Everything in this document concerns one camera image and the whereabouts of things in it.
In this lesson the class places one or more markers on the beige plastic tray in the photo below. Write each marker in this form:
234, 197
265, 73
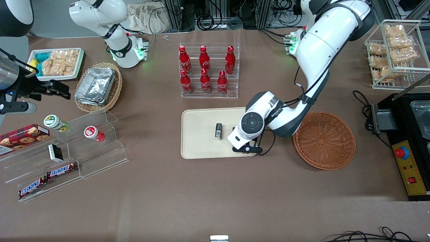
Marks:
198, 134

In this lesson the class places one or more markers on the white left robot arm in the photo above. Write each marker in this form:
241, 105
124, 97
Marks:
319, 43

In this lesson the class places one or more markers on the aluminium frame post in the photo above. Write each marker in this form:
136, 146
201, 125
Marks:
263, 13
174, 15

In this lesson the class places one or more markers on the small black white box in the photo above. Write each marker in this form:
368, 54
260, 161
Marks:
55, 153

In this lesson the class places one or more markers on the grey metal box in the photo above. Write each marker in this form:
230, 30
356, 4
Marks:
386, 119

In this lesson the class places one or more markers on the clear acrylic stepped stand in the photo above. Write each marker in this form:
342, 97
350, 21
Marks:
100, 158

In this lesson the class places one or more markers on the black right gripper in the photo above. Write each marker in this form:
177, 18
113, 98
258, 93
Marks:
30, 87

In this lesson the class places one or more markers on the clear bag of rice crackers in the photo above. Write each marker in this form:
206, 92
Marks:
60, 62

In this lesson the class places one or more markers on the red cookie box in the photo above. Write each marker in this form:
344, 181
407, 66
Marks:
23, 137

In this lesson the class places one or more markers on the white rectangular snack tray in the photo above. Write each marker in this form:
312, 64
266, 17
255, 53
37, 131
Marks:
79, 65

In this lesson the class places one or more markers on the yellow black control box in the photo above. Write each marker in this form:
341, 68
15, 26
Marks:
408, 168

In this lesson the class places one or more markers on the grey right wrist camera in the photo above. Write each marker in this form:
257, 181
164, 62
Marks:
20, 107

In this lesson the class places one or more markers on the red cola bottle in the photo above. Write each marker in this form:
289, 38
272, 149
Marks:
230, 62
184, 60
205, 83
204, 60
186, 84
222, 84

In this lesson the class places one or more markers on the red emergency stop button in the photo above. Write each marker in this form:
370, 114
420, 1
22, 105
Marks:
401, 153

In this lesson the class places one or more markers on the round brown wicker basket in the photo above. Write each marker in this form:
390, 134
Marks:
326, 141

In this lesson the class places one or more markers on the red lidded cup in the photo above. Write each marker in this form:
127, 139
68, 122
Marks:
92, 132

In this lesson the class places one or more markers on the clear acrylic bottle rack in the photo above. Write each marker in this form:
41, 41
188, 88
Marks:
215, 94

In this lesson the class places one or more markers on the green lidded cup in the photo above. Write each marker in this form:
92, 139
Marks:
53, 121

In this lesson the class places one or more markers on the beige cloth bag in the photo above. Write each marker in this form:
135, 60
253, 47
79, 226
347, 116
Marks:
144, 18

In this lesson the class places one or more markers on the steel pan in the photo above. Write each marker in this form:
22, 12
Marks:
421, 117

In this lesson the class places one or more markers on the small silver device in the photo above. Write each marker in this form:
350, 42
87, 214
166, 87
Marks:
219, 238

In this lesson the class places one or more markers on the teal snack box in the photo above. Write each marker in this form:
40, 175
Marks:
42, 56

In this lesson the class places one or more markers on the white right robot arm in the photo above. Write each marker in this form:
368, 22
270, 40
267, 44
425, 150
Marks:
100, 13

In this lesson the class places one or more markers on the black appliance housing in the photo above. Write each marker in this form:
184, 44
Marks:
404, 114

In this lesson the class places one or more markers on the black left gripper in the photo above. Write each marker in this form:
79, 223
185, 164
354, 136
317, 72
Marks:
233, 128

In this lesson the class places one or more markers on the yellow snack pack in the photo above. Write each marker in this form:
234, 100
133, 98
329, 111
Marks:
32, 64

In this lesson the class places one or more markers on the rice cracker snack bag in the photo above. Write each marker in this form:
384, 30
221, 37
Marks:
384, 73
403, 54
378, 61
377, 49
400, 42
394, 31

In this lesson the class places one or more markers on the oval light wicker basket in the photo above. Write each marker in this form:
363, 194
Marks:
116, 90

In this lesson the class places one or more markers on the stacked aluminium foil containers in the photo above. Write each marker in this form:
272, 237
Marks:
95, 85

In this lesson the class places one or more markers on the snickers chocolate bar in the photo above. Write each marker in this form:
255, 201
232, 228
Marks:
62, 170
32, 188

